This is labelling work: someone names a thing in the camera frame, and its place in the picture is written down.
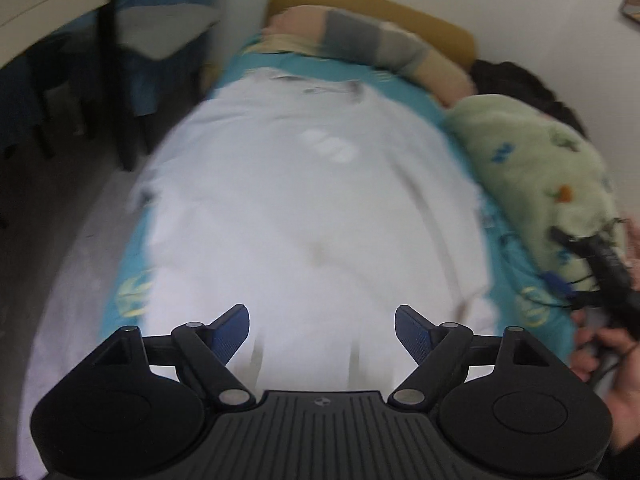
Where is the white shirt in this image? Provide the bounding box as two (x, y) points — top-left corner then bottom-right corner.
(127, 67), (503, 393)

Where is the teal printed bedsheet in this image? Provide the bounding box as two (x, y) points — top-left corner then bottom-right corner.
(100, 35), (576, 361)

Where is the white table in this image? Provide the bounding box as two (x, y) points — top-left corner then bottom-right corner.
(0, 0), (113, 66)

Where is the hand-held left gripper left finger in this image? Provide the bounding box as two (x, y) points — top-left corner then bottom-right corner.
(90, 304), (257, 408)

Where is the mustard yellow headboard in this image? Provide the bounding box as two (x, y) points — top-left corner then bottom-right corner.
(265, 0), (476, 68)

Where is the dark cloth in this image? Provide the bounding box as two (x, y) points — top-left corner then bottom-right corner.
(470, 59), (591, 136)

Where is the green printed fleece blanket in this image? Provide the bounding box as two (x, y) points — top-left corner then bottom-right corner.
(445, 94), (626, 281)

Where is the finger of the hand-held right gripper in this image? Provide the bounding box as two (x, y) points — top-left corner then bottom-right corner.
(550, 226), (596, 257)
(542, 272), (608, 311)

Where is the person's right hand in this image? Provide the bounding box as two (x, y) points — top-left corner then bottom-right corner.
(570, 309), (640, 456)

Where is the beige and grey striped pillow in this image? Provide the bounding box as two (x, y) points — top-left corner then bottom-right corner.
(262, 5), (476, 108)

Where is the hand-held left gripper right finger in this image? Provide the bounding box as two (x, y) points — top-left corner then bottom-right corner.
(387, 305), (556, 408)

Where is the dark chair with cushion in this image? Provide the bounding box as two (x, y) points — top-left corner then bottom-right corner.
(112, 0), (223, 121)

